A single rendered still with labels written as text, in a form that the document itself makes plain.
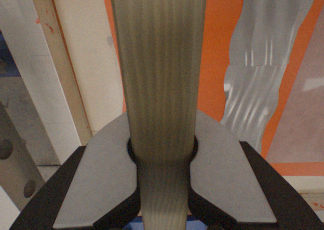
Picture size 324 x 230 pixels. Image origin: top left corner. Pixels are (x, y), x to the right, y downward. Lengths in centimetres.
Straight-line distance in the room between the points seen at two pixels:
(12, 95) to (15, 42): 146
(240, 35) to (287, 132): 17
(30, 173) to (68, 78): 14
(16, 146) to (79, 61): 13
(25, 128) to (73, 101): 158
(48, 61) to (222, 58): 18
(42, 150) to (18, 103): 46
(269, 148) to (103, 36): 29
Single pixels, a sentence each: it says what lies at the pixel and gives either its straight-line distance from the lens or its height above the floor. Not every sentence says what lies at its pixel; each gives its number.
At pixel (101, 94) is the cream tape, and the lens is 24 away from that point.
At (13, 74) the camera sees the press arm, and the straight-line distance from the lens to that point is 34.
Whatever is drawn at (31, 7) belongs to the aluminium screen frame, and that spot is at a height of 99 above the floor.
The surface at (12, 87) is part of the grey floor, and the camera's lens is 163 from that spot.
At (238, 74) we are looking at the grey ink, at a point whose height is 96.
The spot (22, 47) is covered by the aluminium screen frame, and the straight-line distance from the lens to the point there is 22.
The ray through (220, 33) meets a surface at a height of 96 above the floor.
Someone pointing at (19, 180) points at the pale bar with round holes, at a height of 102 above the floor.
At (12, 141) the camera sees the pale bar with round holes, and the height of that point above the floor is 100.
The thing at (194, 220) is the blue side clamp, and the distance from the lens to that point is 36.
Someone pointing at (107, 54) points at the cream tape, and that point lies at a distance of 22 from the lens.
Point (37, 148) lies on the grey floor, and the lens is 191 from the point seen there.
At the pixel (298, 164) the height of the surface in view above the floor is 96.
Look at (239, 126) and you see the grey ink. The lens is 28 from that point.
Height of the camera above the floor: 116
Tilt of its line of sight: 59 degrees down
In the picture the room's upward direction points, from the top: 179 degrees clockwise
